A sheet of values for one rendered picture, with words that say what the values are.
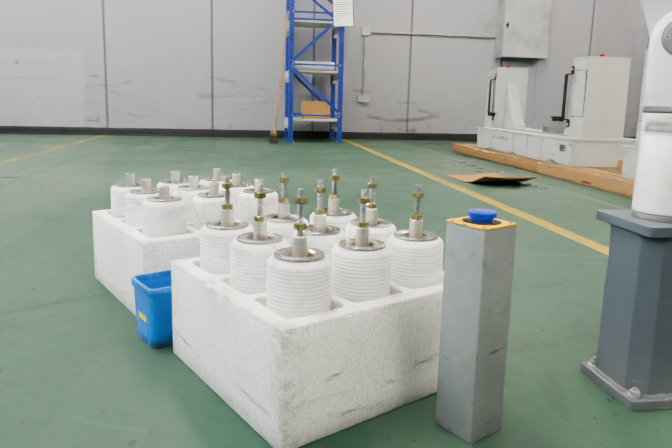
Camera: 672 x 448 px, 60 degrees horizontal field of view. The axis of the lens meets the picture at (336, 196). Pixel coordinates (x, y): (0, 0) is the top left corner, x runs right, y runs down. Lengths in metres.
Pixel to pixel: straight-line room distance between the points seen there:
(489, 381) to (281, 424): 0.30
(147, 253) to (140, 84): 6.01
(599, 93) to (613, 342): 3.20
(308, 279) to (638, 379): 0.57
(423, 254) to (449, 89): 6.65
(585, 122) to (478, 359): 3.39
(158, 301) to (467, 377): 0.59
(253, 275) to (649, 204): 0.64
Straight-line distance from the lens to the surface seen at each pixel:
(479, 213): 0.82
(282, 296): 0.83
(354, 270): 0.89
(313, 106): 6.68
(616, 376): 1.12
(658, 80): 1.04
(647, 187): 1.05
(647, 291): 1.05
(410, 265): 0.96
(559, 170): 4.10
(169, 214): 1.29
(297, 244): 0.84
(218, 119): 7.13
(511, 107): 5.35
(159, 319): 1.17
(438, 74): 7.52
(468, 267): 0.82
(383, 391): 0.94
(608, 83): 4.23
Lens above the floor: 0.48
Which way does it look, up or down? 9 degrees down
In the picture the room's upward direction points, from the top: 2 degrees clockwise
